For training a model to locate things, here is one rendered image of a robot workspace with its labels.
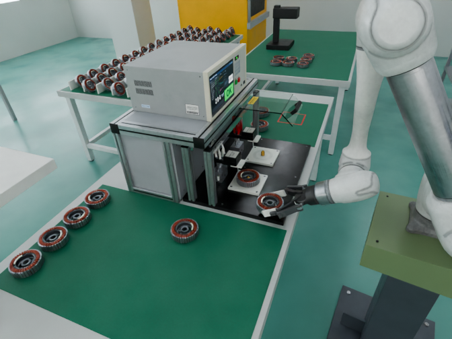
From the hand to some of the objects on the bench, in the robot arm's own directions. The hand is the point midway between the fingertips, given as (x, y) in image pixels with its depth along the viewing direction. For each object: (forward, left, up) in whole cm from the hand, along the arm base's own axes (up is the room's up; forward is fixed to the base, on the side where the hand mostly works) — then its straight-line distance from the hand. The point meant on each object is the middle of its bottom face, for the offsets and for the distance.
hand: (270, 203), depth 129 cm
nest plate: (+18, -15, -4) cm, 24 cm away
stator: (+18, -15, -2) cm, 23 cm away
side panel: (+55, +10, -5) cm, 56 cm away
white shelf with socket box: (+66, +70, -8) cm, 96 cm away
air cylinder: (+32, -13, -3) cm, 35 cm away
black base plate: (+21, -27, -5) cm, 34 cm away
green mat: (+34, +40, -8) cm, 53 cm away
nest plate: (+21, -39, -2) cm, 44 cm away
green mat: (+50, -88, +1) cm, 101 cm away
